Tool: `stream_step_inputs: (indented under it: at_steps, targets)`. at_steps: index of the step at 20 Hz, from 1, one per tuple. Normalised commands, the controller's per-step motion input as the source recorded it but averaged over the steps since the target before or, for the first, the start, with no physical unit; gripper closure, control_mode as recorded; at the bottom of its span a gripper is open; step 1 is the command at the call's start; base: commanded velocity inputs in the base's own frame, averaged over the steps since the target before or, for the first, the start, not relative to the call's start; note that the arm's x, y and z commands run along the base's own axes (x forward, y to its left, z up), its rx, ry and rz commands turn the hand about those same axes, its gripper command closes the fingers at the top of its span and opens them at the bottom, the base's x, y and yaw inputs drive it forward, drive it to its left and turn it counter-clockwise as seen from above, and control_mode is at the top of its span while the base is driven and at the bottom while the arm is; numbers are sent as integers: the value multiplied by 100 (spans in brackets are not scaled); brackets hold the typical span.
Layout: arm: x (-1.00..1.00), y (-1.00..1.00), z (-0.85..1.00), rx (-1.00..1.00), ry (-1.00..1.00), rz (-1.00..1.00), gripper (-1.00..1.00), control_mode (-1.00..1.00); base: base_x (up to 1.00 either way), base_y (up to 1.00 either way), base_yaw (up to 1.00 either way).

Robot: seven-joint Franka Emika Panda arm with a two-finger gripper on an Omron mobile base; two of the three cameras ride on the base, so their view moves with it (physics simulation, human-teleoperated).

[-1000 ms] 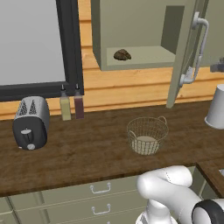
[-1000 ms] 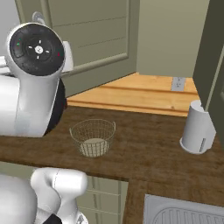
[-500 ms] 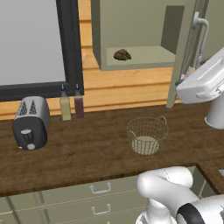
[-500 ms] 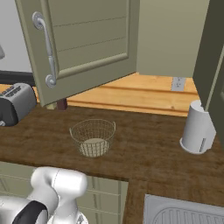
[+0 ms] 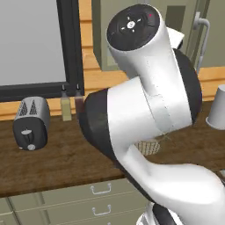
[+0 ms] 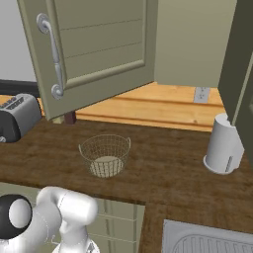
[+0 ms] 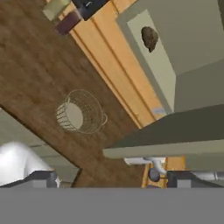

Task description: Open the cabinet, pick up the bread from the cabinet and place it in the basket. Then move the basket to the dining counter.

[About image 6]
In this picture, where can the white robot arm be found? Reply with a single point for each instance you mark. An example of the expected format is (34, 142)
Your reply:
(66, 214)

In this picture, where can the olive green cabinet door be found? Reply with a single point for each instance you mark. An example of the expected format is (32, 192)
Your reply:
(99, 49)

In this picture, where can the dark olive cabinet door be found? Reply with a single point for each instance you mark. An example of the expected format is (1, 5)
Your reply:
(238, 66)

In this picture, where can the dark brown block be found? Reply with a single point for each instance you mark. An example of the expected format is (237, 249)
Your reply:
(69, 117)

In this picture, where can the olive green base cabinets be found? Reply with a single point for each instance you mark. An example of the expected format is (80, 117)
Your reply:
(115, 224)

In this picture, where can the silver toaster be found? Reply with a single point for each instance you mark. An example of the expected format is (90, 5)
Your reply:
(16, 115)

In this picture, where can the steel sink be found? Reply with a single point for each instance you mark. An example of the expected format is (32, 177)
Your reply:
(204, 238)

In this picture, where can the grey wall socket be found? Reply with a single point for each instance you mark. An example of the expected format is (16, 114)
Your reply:
(201, 95)

